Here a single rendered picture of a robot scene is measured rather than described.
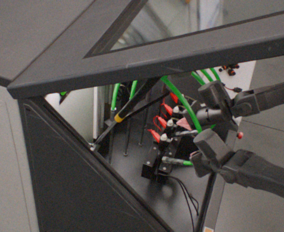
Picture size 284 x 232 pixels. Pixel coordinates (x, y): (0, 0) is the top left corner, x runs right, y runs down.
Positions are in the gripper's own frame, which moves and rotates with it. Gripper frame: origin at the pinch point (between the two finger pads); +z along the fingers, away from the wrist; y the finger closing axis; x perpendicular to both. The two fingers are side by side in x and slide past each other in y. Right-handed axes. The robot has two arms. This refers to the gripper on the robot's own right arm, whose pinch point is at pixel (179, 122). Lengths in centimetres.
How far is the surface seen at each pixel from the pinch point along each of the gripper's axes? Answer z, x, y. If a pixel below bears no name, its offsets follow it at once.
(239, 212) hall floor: 65, -71, -104
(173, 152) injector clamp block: 16.3, -5.3, -14.3
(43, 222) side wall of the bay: 38, 42, -6
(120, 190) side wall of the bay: -2.8, 35.4, -0.2
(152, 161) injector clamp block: 19.1, 3.8, -11.6
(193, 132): 4.8, -8.4, -9.0
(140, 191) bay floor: 29.9, 8.5, -22.0
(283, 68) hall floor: 89, -245, -79
